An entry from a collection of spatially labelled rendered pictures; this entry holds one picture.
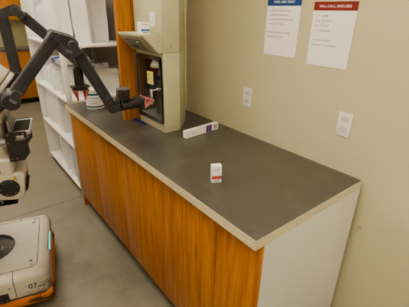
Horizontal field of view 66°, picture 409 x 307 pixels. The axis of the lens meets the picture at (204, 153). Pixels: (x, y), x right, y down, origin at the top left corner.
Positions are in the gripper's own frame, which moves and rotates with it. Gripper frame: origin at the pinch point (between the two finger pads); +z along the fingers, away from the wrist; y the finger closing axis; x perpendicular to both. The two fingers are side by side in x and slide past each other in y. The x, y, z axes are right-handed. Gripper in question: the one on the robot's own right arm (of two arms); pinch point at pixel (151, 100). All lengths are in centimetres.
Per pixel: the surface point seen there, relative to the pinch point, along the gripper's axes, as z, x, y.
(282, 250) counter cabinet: -9, 32, -109
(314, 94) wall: 49, -11, -76
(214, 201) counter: -20, 20, -82
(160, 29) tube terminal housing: 5.9, -39.0, -3.7
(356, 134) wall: 49, 3, -100
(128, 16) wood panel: 5, -45, 32
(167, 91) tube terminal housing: 7.9, -5.3, -5.3
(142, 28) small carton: -2.0, -39.2, 2.2
